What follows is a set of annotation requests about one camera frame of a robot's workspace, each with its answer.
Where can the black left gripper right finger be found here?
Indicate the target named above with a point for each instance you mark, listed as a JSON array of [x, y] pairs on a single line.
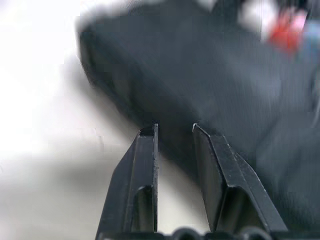
[[225, 187]]

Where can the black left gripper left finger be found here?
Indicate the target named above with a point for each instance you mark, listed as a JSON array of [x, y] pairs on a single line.
[[142, 175]]

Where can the black plastic tool case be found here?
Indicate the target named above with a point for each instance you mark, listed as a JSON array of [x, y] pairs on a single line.
[[187, 62]]

